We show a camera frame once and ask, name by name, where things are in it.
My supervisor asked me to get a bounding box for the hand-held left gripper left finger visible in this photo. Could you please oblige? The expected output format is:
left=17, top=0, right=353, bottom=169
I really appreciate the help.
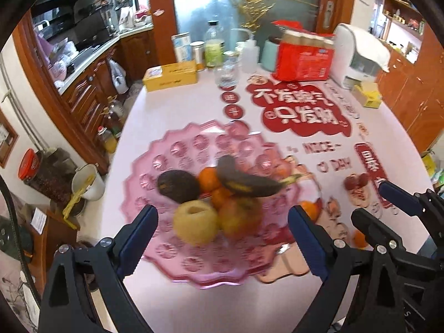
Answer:
left=38, top=204, right=159, bottom=333

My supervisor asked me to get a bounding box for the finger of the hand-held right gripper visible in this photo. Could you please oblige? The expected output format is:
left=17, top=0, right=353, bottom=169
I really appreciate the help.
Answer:
left=351, top=208, right=438, bottom=274
left=378, top=181, right=444, bottom=223

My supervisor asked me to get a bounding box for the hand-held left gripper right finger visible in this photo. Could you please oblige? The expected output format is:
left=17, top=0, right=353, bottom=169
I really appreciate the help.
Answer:
left=287, top=205, right=408, bottom=333

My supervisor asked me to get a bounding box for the yellow pear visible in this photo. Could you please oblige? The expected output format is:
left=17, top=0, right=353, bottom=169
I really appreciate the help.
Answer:
left=173, top=199, right=219, bottom=244

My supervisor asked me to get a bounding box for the dark avocado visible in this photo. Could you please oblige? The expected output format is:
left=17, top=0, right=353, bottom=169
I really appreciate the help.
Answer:
left=157, top=170, right=201, bottom=203

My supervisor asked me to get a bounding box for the red yellow apple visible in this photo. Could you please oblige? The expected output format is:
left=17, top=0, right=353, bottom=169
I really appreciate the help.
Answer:
left=218, top=196, right=262, bottom=238

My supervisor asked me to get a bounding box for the pink plastic fruit bowl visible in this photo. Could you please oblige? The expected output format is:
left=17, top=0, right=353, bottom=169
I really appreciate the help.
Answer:
left=124, top=120, right=325, bottom=290

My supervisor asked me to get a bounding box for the overripe dark banana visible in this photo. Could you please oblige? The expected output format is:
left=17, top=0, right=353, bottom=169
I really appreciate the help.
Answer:
left=217, top=155, right=302, bottom=196

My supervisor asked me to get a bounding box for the oil bottle orange liquid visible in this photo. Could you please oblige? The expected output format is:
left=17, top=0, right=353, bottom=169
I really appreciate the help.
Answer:
left=96, top=126, right=118, bottom=154

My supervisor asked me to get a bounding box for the white paper card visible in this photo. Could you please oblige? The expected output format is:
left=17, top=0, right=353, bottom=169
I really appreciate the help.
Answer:
left=31, top=207, right=47, bottom=234

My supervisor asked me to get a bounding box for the wooden side cabinet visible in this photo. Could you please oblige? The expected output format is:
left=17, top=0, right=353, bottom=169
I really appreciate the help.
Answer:
left=376, top=54, right=444, bottom=153

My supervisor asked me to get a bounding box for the yellow tissue pack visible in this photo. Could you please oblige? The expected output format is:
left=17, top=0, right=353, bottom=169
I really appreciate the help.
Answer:
left=352, top=81, right=382, bottom=108

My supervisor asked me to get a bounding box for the large clear oil bottle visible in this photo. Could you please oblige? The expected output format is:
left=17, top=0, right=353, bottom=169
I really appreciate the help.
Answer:
left=104, top=96, right=126, bottom=129

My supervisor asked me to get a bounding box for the red lidded dark jar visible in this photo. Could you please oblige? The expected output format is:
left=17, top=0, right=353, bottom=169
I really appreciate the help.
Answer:
left=18, top=148, right=72, bottom=202

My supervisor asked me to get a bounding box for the white towel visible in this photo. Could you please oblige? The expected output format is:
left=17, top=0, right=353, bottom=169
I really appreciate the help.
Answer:
left=349, top=26, right=392, bottom=73

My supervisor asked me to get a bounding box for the wooden kitchen counter cabinet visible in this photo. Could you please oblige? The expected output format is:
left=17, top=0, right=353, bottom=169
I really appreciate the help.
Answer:
left=59, top=29, right=155, bottom=174

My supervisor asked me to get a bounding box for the white countertop appliance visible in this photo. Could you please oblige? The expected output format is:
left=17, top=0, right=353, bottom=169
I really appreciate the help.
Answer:
left=329, top=23, right=382, bottom=89

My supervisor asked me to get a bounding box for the hanging clear plastic bag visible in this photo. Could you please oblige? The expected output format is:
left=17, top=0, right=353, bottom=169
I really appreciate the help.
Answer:
left=108, top=59, right=129, bottom=94

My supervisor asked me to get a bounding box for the yellow tin box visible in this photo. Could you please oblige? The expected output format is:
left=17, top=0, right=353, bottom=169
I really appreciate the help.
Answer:
left=143, top=60, right=198, bottom=92

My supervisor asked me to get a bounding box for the clear drinking glass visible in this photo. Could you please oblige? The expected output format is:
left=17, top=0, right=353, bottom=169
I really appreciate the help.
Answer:
left=213, top=63, right=240, bottom=89

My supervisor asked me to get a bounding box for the teal canister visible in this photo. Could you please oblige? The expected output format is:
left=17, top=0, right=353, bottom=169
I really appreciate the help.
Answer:
left=261, top=38, right=283, bottom=72

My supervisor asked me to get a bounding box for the small metal can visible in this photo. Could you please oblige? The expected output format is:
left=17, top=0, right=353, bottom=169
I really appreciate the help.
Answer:
left=190, top=41, right=205, bottom=72

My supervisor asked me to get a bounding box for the blue white carton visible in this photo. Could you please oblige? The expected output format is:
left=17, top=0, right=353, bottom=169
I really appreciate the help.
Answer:
left=171, top=32, right=193, bottom=64

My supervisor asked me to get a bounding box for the white squeeze bottle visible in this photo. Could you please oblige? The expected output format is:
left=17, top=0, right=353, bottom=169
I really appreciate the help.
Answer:
left=227, top=28, right=260, bottom=73

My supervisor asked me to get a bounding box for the pink plastic bag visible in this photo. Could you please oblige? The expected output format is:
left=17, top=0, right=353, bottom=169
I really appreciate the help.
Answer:
left=36, top=36, right=79, bottom=80

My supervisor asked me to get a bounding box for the clear bottle green label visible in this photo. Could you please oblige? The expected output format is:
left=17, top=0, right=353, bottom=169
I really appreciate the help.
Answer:
left=205, top=21, right=225, bottom=68

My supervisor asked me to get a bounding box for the frosted glass sliding door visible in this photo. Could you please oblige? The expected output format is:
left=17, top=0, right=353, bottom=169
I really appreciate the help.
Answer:
left=171, top=0, right=323, bottom=59

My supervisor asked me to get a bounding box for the black range hood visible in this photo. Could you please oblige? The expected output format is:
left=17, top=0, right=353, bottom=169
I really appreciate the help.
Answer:
left=31, top=0, right=105, bottom=18

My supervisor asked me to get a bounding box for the wooden framed wall niche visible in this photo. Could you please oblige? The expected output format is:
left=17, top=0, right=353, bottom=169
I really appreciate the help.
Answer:
left=0, top=111, right=19, bottom=169

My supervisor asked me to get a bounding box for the white wall pipe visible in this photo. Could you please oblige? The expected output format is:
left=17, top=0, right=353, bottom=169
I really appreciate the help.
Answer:
left=0, top=55, right=46, bottom=153

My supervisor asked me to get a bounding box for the wooden wall shelf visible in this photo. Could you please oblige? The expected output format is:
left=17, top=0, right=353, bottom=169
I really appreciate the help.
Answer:
left=375, top=0, right=427, bottom=63

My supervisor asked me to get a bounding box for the metal door handle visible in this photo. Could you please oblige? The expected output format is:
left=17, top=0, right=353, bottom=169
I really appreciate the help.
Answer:
left=324, top=1, right=335, bottom=28

